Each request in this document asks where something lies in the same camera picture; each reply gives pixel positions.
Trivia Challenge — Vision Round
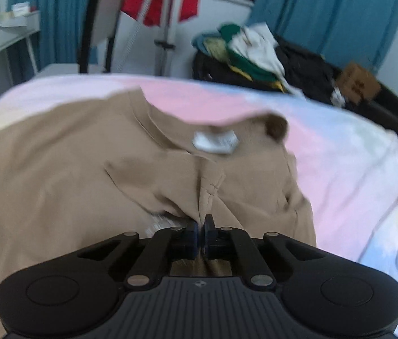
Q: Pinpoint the white bench at bed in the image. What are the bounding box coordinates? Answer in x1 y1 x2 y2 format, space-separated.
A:
35 64 105 78

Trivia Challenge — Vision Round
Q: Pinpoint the white tissue box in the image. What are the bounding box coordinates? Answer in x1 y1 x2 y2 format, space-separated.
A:
11 2 31 18

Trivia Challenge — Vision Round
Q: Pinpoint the brown paper bag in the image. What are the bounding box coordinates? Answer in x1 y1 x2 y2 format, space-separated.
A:
336 63 381 105

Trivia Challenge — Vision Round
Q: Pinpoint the left blue curtain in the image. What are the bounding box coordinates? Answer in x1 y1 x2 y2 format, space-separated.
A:
8 0 88 70

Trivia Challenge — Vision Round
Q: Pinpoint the right blue curtain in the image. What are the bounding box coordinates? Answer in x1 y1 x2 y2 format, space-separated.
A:
247 0 398 73

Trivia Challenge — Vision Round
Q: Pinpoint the red garment on stand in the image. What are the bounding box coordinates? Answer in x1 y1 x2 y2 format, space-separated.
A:
121 0 199 26

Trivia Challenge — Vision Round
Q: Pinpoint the grey ironing board panel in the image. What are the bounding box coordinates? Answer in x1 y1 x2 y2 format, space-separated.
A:
77 0 124 73

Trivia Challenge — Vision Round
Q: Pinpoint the pile of mixed clothes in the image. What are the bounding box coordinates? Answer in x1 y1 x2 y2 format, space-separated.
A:
192 23 346 108

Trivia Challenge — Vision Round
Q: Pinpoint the pastel tie-dye bed cover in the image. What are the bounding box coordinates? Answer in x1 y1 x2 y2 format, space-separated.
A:
0 74 398 335

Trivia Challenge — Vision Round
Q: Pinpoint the black sofa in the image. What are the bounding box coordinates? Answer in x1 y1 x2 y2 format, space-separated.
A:
192 34 398 135

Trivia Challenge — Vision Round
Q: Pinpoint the tan t-shirt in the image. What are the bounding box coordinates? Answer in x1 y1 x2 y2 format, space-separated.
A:
0 90 319 339

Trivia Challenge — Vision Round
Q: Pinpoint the blue curtain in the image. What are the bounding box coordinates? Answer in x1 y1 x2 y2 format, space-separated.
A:
247 0 398 73
8 0 88 70

